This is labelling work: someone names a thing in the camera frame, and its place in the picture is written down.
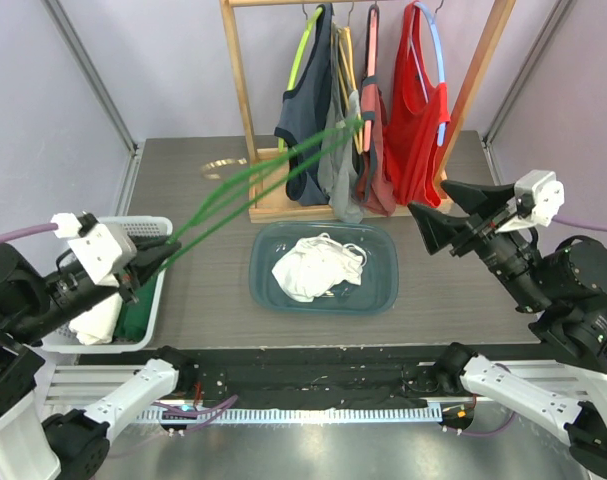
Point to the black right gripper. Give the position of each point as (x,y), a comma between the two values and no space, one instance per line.
(471,232)

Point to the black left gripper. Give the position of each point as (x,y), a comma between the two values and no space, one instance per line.
(144,261)

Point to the dark green hanger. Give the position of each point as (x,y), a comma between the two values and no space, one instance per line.
(240,184)

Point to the white tank top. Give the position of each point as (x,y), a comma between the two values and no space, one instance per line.
(314,265)

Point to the navy blue tank top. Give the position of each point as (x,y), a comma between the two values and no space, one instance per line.
(303,125)

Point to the lime green hanger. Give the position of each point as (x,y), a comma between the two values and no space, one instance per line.
(298,65)

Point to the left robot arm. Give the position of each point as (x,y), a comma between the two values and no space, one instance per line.
(72,445)

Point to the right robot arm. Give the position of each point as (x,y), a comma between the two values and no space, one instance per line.
(565,291)

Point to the red tank top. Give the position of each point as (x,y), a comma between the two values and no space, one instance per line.
(419,117)

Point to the pink tank top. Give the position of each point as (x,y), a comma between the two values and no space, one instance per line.
(374,190)

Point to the grey tank top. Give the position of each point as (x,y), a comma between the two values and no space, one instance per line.
(336,173)

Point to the light blue hanger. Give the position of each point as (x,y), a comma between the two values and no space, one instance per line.
(438,65)

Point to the yellow hanger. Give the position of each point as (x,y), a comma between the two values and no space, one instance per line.
(347,76)

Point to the pink hanger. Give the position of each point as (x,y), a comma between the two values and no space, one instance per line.
(368,89)

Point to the green folded cloth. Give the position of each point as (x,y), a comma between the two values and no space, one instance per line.
(133,320)

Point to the white plastic basket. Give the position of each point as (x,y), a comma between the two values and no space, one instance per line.
(64,342)

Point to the teal plastic tub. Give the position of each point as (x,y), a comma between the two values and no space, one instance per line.
(380,280)

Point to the wooden clothes rack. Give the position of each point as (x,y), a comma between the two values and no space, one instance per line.
(270,206)

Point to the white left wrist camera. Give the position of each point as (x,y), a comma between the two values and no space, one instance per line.
(103,249)

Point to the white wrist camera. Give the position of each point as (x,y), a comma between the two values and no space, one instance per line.
(538,195)
(103,249)

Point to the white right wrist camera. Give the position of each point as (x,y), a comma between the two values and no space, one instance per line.
(538,195)

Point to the white slotted cable duct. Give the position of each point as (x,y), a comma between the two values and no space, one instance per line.
(430,414)

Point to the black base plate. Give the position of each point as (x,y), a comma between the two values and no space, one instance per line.
(259,375)

